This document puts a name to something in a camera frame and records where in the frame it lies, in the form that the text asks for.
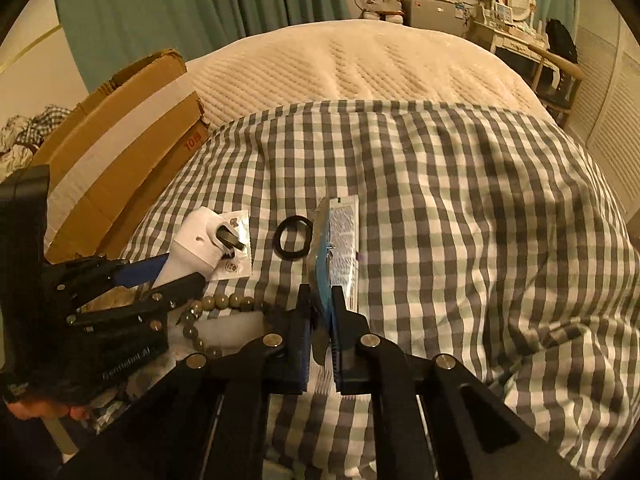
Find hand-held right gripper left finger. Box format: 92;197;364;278
57;284;315;480

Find brown cardboard box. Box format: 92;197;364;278
30;48;212;264

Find white louvered wardrobe doors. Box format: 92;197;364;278
564;0;640;223

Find black rubber ring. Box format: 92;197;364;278
274;215;315;261

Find wooden chair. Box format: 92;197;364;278
526;42;587;113

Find grey checkered blanket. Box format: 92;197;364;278
90;99;629;480

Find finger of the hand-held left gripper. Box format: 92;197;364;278
67;274;207;335
52;252;172;307

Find blue and silver foil packet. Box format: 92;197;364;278
306;197;338;367

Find person's left hand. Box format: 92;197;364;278
9;392;90;423

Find grey bead bracelet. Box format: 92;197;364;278
176;293;275;362

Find cream quilted bedspread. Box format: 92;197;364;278
184;18;557;132

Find white printed sachet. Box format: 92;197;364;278
326;195;362;314

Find white dressing table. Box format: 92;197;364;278
467;19;562;88

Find pile of checkered clothes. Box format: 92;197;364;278
0;104;74;182

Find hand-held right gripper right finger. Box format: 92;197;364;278
330;285;587;480

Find black bag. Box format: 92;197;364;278
544;18;579;65

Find clear printed plastic bag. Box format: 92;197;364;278
206;209;254;282

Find teal curtain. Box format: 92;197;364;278
52;0;352;92

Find grey cabinet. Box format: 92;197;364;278
406;0;472;39

